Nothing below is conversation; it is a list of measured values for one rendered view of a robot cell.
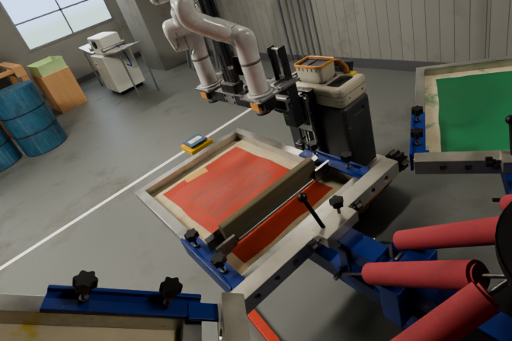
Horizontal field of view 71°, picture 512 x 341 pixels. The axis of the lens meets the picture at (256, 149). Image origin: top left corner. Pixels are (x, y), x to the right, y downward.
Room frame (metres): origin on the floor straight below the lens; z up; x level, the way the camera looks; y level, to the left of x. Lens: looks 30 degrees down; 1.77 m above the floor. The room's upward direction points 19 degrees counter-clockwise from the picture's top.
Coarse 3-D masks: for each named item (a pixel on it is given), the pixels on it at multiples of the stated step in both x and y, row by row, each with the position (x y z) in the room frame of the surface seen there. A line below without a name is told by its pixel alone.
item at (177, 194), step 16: (208, 176) 1.35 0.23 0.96; (176, 192) 1.31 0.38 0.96; (192, 192) 1.27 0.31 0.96; (192, 208) 1.16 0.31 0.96; (208, 224) 1.03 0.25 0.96; (272, 224) 0.92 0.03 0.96; (288, 224) 0.90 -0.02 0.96; (256, 240) 0.87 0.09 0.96; (272, 240) 0.85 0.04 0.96; (240, 256) 0.83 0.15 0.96
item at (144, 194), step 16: (224, 144) 1.56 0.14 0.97; (256, 144) 1.46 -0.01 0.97; (272, 144) 1.37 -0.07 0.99; (192, 160) 1.47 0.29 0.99; (160, 176) 1.42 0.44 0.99; (176, 176) 1.42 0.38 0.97; (336, 176) 1.05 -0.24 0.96; (144, 192) 1.33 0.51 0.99; (336, 192) 0.93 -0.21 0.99; (160, 208) 1.18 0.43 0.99; (320, 208) 0.88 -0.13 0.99; (176, 224) 1.05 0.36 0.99; (304, 224) 0.84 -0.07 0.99; (288, 240) 0.79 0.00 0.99
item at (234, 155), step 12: (228, 156) 1.46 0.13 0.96; (240, 156) 1.42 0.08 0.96; (252, 156) 1.38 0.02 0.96; (216, 168) 1.38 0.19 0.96; (264, 168) 1.26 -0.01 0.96; (276, 168) 1.23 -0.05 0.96; (276, 180) 1.15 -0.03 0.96; (312, 192) 1.01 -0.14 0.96; (324, 192) 0.99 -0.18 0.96; (288, 204) 0.99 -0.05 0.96; (300, 204) 0.97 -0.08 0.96; (312, 204) 0.95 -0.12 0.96; (288, 216) 0.93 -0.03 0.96
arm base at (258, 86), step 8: (256, 64) 1.57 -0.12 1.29; (248, 72) 1.57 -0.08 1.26; (256, 72) 1.57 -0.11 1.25; (248, 80) 1.58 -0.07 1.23; (256, 80) 1.56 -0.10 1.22; (264, 80) 1.58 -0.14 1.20; (272, 80) 1.64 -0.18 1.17; (248, 88) 1.60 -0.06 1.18; (256, 88) 1.57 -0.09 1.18; (264, 88) 1.57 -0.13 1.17; (272, 88) 1.60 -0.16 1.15; (248, 96) 1.60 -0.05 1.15; (256, 96) 1.57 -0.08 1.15; (264, 96) 1.55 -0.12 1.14
